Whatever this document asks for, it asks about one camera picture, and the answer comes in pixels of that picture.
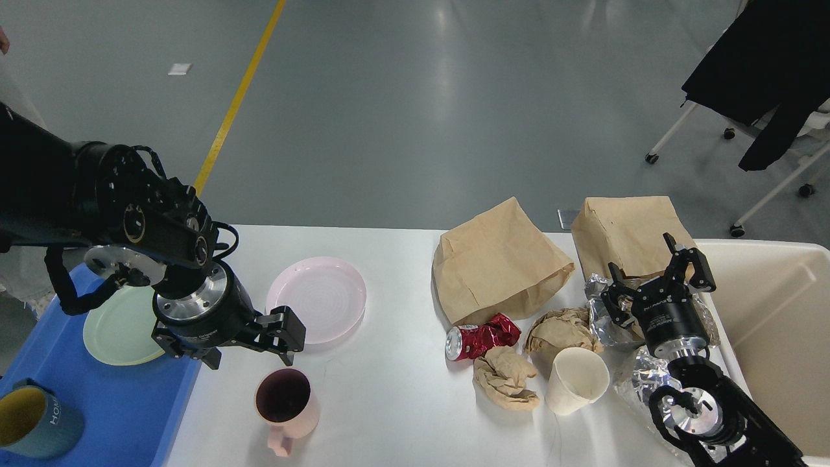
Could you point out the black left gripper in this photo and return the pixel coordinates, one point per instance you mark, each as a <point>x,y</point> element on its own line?
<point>220,313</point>

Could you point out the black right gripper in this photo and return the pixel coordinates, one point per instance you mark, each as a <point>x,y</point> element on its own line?
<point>663,309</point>

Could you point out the pink mug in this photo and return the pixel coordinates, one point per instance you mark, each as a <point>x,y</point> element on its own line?
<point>285,400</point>

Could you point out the pink plate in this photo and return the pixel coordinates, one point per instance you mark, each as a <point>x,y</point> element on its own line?
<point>327,294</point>

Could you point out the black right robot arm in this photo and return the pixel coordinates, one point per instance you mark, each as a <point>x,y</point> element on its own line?
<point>709,416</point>

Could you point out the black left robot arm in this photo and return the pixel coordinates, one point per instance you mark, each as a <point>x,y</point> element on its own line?
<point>109,217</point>

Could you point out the upper crumpled foil wrapper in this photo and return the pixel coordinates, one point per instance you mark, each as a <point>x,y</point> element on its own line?
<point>611,335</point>

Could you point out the crumpled foil wrapper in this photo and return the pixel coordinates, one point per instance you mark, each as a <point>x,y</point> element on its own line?
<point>611,335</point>
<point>638,376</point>

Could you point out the lower crumpled foil wrapper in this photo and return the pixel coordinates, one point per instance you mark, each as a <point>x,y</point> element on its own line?
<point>638,376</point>

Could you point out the beige plastic bin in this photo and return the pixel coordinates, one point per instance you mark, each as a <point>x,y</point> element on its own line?
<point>772,299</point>

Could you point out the crumpled brown paper ball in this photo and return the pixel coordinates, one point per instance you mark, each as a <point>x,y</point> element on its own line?
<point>560,329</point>

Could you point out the white paper cup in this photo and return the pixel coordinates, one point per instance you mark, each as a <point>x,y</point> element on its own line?
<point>578,377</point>

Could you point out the light green plate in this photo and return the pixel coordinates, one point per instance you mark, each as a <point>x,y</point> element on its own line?
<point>119,332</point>

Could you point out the blue plastic tray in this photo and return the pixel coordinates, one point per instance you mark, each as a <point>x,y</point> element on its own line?
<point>131,413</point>

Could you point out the large brown paper bag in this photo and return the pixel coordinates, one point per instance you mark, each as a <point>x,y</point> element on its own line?
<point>498,262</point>

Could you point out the crumpled tan napkin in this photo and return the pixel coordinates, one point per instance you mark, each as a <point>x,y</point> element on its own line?
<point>502,374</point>

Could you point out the crushed red soda can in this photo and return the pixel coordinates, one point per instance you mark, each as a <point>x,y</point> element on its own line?
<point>473,341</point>

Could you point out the teal and yellow mug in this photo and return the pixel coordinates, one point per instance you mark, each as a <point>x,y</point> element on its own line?
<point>36,424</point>

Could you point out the person in grey trousers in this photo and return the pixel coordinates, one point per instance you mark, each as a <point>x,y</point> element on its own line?
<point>23,273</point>

